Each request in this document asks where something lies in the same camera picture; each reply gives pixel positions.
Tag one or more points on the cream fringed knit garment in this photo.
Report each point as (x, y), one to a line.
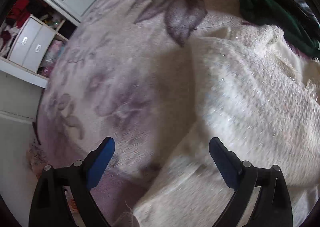
(262, 101)

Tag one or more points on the dark green garment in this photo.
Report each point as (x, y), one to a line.
(261, 12)

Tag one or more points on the floral fleece bed blanket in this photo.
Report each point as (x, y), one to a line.
(126, 73)

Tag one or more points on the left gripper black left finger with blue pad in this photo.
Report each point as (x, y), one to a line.
(49, 206)

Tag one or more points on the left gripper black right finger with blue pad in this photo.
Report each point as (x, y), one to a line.
(265, 187)

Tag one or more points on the white two-drawer unit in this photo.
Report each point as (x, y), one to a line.
(31, 44)

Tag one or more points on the hanging red dark clothes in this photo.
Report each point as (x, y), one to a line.
(16, 18)

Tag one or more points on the pink items on shelf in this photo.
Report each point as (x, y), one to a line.
(50, 58)

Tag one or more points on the white wardrobe shelf board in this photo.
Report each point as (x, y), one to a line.
(23, 74)

